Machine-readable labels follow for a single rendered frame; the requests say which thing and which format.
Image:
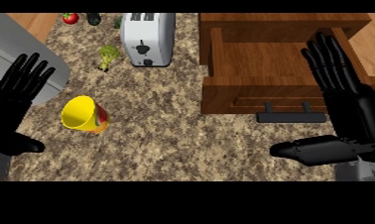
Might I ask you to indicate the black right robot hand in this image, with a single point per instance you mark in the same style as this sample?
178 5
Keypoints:
349 102

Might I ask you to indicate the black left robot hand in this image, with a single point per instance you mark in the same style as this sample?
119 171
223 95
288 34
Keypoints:
17 102

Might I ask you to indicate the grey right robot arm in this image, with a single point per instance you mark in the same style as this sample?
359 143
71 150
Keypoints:
355 170

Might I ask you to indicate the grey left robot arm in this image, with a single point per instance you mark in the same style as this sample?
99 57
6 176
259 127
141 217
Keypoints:
3 168

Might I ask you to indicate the yellow cup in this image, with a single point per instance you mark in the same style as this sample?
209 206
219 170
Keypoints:
86 114

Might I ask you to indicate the wooden drawer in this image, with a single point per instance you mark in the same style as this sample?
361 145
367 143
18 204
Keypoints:
274 76

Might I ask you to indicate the grey sink basin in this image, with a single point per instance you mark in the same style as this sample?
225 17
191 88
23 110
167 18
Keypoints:
27 59

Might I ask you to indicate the green broccoli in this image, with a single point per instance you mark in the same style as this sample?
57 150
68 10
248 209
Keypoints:
108 56

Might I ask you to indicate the wooden cabinet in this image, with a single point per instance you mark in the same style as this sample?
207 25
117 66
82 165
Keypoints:
285 23

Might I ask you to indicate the red tomato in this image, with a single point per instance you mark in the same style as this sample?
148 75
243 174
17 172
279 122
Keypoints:
71 18

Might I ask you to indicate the green leafy vegetable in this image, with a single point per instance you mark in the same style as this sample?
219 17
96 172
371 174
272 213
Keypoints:
117 22

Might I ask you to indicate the silver toaster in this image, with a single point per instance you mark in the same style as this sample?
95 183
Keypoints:
148 39

